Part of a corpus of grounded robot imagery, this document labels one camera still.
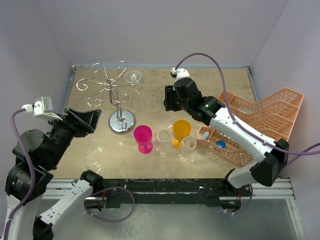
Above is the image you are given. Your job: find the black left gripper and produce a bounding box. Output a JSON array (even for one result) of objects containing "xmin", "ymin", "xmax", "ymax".
[{"xmin": 46, "ymin": 106, "xmax": 101, "ymax": 167}]

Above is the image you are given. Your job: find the clear champagne flute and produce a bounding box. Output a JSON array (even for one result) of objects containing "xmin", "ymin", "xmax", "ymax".
[
  {"xmin": 124, "ymin": 70, "xmax": 142, "ymax": 95},
  {"xmin": 167, "ymin": 117, "xmax": 176, "ymax": 131}
]

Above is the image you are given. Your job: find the pink plastic wine glass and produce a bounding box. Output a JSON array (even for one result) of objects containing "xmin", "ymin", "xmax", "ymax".
[{"xmin": 133, "ymin": 125, "xmax": 153, "ymax": 154}]

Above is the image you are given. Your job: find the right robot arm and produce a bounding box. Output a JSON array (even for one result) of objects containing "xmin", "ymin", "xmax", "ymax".
[{"xmin": 163, "ymin": 77, "xmax": 289, "ymax": 196}]

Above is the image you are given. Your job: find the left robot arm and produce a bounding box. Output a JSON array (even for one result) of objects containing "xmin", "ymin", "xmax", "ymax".
[{"xmin": 1, "ymin": 105, "xmax": 103, "ymax": 240}]

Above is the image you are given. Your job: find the yellow plastic wine glass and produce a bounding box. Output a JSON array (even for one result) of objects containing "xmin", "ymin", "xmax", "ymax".
[{"xmin": 171, "ymin": 119, "xmax": 192, "ymax": 150}]

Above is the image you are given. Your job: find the chrome wine glass rack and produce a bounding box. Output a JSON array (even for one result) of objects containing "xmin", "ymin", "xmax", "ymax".
[{"xmin": 76, "ymin": 60, "xmax": 137, "ymax": 135}]

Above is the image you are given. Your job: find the clear wine glass left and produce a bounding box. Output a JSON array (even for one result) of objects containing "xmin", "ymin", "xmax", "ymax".
[{"xmin": 156, "ymin": 130, "xmax": 171, "ymax": 157}]

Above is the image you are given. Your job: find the clear wine glass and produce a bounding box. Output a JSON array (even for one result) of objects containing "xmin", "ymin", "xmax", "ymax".
[
  {"xmin": 156, "ymin": 130, "xmax": 171, "ymax": 157},
  {"xmin": 179, "ymin": 136, "xmax": 197, "ymax": 163}
]

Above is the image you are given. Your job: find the clear wine glass right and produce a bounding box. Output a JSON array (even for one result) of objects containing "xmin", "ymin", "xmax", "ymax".
[{"xmin": 179, "ymin": 136, "xmax": 197, "ymax": 163}]

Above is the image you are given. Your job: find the orange plastic basket rack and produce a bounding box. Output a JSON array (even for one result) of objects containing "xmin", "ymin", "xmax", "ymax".
[{"xmin": 195, "ymin": 88, "xmax": 304, "ymax": 167}]

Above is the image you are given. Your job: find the blue round object in basket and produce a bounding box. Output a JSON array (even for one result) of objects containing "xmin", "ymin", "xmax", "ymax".
[{"xmin": 216, "ymin": 140, "xmax": 227, "ymax": 149}]

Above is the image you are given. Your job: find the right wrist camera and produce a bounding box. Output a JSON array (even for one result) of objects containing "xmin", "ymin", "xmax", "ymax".
[{"xmin": 170, "ymin": 67, "xmax": 190, "ymax": 81}]

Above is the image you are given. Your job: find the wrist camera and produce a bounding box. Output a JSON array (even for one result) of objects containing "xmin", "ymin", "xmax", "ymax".
[
  {"xmin": 21, "ymin": 96, "xmax": 63, "ymax": 121},
  {"xmin": 170, "ymin": 67, "xmax": 190, "ymax": 81}
]

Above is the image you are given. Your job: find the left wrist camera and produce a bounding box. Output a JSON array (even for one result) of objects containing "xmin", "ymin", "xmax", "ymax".
[{"xmin": 21, "ymin": 96, "xmax": 63, "ymax": 121}]

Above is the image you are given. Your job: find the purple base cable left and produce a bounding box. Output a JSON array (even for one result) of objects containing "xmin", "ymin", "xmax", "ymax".
[{"xmin": 83, "ymin": 186, "xmax": 136, "ymax": 223}]

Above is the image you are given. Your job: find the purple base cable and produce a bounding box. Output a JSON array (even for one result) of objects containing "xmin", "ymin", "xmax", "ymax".
[
  {"xmin": 83, "ymin": 186, "xmax": 136, "ymax": 223},
  {"xmin": 223, "ymin": 184, "xmax": 254, "ymax": 215}
]

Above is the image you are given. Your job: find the black base frame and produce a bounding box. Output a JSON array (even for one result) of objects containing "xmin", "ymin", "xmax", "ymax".
[{"xmin": 82, "ymin": 169, "xmax": 253, "ymax": 210}]

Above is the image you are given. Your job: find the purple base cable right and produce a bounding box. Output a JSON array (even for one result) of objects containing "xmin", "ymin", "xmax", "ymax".
[{"xmin": 223, "ymin": 184, "xmax": 254, "ymax": 215}]

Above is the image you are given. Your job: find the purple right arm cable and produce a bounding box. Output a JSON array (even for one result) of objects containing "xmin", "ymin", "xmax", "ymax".
[{"xmin": 174, "ymin": 52, "xmax": 320, "ymax": 157}]

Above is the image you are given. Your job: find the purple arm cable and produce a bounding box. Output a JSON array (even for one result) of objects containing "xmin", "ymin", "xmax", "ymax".
[
  {"xmin": 1, "ymin": 106, "xmax": 36, "ymax": 240},
  {"xmin": 174, "ymin": 52, "xmax": 320, "ymax": 157}
]

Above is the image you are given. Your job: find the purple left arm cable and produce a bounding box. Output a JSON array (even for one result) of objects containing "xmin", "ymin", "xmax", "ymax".
[{"xmin": 1, "ymin": 106, "xmax": 36, "ymax": 240}]

